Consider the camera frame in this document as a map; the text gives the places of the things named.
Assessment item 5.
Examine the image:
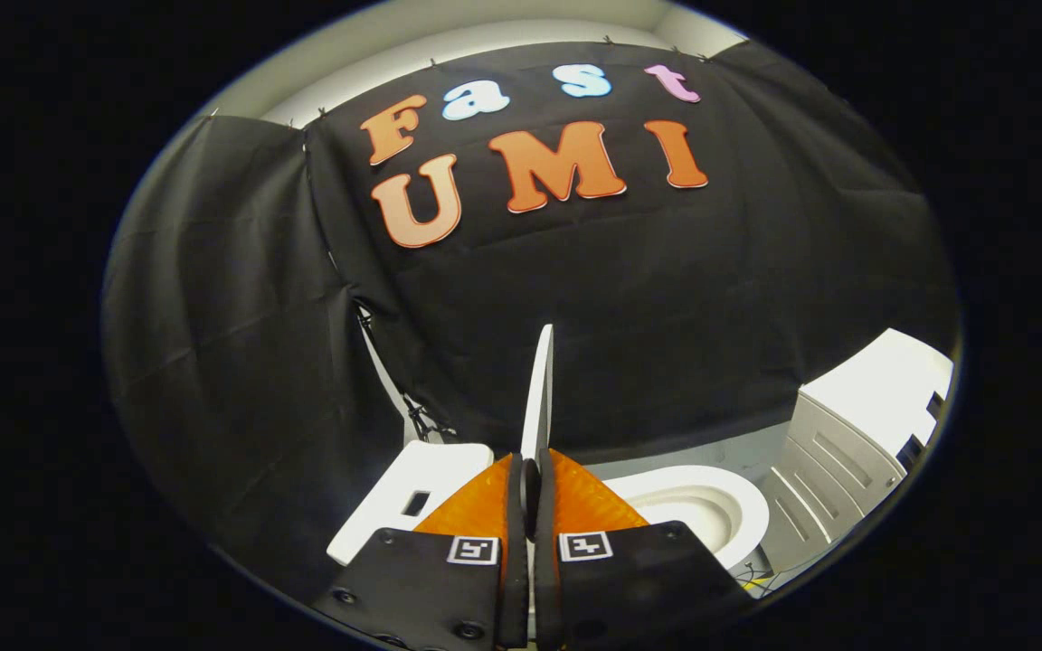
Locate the white pole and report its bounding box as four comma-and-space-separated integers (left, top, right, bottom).
354, 303, 459, 444

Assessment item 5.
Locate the white toilet bowl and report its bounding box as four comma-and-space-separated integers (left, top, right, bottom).
607, 465, 772, 573

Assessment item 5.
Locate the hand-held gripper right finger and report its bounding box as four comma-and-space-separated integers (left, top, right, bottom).
534, 448, 754, 651

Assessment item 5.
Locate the white toilet tank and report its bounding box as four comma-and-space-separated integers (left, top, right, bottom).
327, 440, 496, 568

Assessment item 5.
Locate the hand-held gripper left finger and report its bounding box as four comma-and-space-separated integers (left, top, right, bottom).
313, 449, 533, 651

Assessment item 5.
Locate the white toilet lid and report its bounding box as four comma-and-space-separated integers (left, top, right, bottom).
520, 324, 556, 464

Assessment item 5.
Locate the white drawer cabinet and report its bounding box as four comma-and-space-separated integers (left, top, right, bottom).
759, 327, 955, 581

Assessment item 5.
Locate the black backdrop cloth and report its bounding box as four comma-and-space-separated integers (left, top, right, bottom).
103, 41, 961, 599

